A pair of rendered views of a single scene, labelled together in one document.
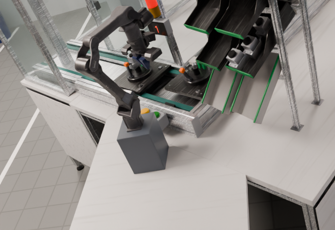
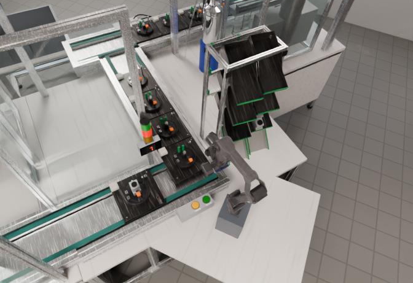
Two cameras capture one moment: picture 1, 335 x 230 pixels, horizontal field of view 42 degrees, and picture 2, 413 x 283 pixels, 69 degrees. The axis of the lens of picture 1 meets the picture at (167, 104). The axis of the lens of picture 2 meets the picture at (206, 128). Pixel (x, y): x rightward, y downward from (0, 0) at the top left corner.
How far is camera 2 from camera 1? 1.86 m
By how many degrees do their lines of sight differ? 63
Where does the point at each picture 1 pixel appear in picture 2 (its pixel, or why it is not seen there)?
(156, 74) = (150, 182)
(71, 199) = not seen: outside the picture
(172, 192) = (268, 218)
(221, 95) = not seen: hidden behind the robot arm
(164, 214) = (284, 229)
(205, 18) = (239, 112)
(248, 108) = (252, 146)
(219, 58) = (241, 131)
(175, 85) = (180, 174)
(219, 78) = not seen: hidden behind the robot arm
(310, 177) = (292, 152)
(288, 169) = (283, 157)
